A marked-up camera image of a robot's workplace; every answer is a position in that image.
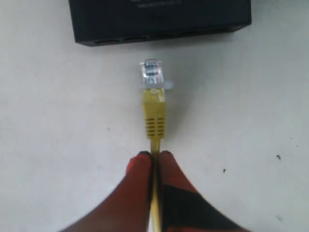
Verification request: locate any yellow ethernet cable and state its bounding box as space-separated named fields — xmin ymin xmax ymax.
xmin=139 ymin=58 xmax=173 ymax=232

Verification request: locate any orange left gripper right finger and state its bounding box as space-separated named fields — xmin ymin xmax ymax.
xmin=159 ymin=151 xmax=247 ymax=232

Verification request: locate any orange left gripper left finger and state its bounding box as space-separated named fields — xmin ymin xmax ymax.
xmin=63 ymin=151 xmax=152 ymax=232

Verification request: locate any black network switch box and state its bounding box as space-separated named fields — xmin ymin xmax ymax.
xmin=69 ymin=0 xmax=252 ymax=46

